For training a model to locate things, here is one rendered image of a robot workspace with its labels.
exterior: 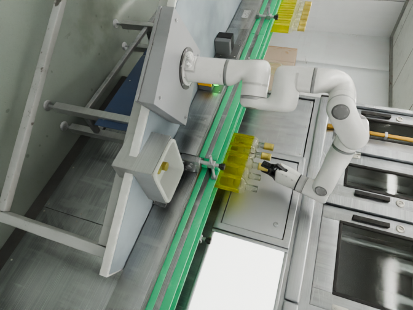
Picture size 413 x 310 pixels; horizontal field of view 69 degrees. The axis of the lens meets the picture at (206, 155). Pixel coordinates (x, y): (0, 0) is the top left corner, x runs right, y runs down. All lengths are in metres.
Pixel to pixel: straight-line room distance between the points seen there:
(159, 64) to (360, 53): 6.55
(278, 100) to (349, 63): 6.03
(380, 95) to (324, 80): 5.48
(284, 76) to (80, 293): 1.20
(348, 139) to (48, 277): 1.35
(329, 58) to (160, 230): 6.25
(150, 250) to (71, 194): 0.67
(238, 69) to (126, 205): 0.61
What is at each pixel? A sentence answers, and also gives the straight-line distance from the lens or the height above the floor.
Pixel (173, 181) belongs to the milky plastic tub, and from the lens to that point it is 1.22.
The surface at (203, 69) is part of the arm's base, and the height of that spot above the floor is 0.89.
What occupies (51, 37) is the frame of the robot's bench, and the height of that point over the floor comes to 0.20.
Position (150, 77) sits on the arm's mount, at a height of 0.79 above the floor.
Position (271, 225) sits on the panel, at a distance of 1.38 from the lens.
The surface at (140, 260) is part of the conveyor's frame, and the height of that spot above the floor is 0.80.
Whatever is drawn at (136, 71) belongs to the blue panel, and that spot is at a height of 0.36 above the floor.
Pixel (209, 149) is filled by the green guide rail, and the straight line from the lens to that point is 1.27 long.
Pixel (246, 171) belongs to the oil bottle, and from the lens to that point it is 1.32.
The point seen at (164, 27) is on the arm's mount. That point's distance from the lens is 1.04.
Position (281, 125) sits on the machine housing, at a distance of 1.73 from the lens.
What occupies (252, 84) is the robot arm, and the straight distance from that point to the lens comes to 1.07.
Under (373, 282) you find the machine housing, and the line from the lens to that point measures 1.45.
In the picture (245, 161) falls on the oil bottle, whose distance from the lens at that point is 1.35.
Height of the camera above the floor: 1.26
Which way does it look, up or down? 16 degrees down
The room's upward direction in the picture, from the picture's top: 102 degrees clockwise
